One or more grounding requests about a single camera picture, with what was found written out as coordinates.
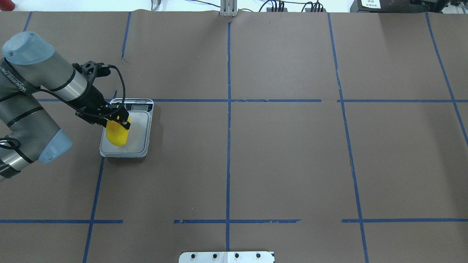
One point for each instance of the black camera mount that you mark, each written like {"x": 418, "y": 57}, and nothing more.
{"x": 91, "y": 70}

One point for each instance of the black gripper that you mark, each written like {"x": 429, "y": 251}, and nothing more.
{"x": 92, "y": 101}

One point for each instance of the white pedestal column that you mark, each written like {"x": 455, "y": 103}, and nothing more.
{"x": 227, "y": 257}

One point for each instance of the aluminium frame post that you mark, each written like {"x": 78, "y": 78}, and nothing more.
{"x": 228, "y": 8}

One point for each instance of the yellow mango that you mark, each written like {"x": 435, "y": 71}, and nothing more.
{"x": 117, "y": 134}

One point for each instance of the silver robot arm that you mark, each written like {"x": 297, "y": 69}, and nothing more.
{"x": 30, "y": 65}

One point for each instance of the black computer box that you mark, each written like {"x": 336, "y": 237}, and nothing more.
{"x": 392, "y": 6}

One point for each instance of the silver digital kitchen scale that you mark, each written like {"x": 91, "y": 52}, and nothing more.
{"x": 140, "y": 111}

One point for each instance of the red cylinder bottle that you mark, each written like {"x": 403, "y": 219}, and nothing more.
{"x": 7, "y": 5}

